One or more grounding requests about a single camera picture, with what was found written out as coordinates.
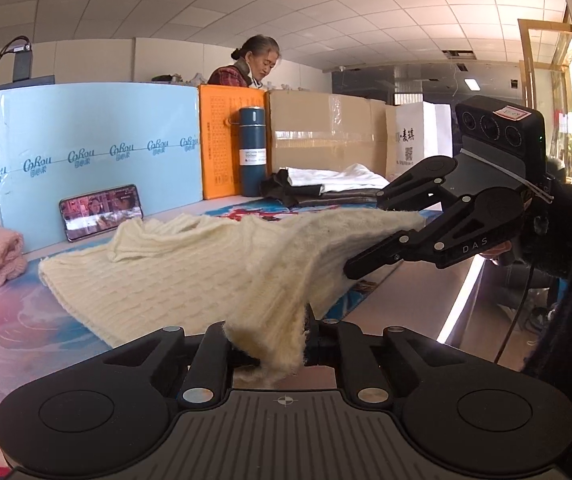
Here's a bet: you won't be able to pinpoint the dark blue vacuum bottle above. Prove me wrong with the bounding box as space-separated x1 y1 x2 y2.
223 106 267 197

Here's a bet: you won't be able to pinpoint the black power adapter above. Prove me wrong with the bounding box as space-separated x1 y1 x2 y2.
13 42 34 83

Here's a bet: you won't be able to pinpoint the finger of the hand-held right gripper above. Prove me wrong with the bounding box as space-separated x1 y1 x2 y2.
344 190 487 281
377 156 459 211

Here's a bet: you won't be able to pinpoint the white garment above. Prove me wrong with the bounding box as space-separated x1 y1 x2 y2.
286 164 391 195

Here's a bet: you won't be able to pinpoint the orange cardboard box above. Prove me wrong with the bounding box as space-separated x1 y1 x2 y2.
198 84 269 200

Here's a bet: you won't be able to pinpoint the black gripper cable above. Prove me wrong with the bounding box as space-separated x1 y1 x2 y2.
495 260 538 364

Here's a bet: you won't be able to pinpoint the light blue foam board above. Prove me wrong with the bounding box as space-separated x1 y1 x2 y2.
0 81 201 253

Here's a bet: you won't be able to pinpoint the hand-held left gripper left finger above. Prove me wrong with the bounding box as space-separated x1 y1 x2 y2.
103 324 261 407

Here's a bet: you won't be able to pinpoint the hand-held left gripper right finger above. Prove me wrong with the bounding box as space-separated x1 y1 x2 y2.
306 305 469 406

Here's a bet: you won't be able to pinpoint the person's right hand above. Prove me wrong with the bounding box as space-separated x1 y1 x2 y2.
481 241 513 265

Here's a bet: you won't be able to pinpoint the brown cardboard box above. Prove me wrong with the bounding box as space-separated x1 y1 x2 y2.
266 90 389 176

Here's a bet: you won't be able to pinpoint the wooden door frame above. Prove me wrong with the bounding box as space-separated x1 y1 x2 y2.
517 5 572 111

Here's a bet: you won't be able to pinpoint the dark cloth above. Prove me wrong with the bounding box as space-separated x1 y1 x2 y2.
258 169 299 207

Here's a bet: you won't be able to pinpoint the cream knitted sweater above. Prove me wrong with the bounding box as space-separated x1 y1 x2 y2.
39 208 424 388

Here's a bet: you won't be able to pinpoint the black smartphone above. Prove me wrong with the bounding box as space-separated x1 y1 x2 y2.
59 184 145 242

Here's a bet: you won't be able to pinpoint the white paper bag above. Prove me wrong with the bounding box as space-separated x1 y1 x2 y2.
385 101 454 181

